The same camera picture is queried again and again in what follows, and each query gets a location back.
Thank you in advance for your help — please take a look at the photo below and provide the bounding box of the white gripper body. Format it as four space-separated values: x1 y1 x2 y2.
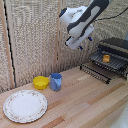
64 27 95 51

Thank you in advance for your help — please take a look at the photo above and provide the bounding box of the blue cup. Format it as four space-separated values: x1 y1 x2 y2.
49 72 64 92

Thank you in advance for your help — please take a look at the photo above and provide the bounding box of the yellow bowl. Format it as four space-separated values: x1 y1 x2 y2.
32 75 51 91

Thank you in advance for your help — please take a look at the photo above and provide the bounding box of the beige woven folding screen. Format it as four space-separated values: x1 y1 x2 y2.
0 0 128 94

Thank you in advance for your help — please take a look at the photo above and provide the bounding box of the black toaster oven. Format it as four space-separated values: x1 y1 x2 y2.
98 37 128 78

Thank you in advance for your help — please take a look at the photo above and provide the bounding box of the orange bread piece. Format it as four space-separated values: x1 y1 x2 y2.
102 54 111 64

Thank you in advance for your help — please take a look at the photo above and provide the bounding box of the white floral rimmed plate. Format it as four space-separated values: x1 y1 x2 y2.
2 89 49 124

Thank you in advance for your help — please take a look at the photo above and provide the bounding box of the black wire oven rack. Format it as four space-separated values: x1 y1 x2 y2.
79 50 128 85

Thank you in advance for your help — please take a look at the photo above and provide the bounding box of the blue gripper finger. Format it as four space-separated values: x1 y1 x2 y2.
78 45 84 51
87 36 93 42

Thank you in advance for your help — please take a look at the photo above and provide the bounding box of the white rounded blurry object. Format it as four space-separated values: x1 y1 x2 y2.
111 105 128 128

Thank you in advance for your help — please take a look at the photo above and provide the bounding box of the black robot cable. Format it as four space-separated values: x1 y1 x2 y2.
95 8 128 22

